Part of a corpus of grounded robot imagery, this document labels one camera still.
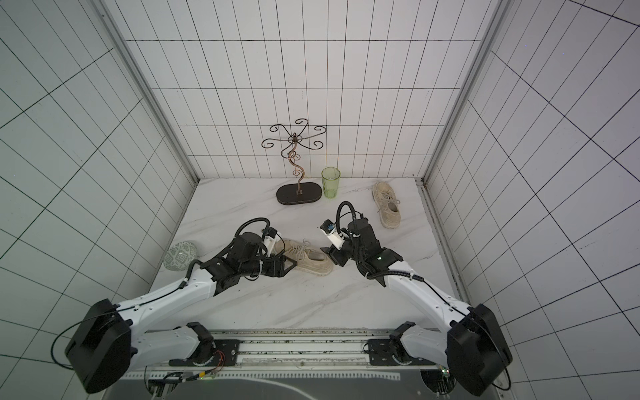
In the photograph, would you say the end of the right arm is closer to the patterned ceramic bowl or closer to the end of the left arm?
the end of the left arm

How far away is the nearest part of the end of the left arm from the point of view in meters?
0.60

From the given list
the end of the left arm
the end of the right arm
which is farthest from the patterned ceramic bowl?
the end of the right arm
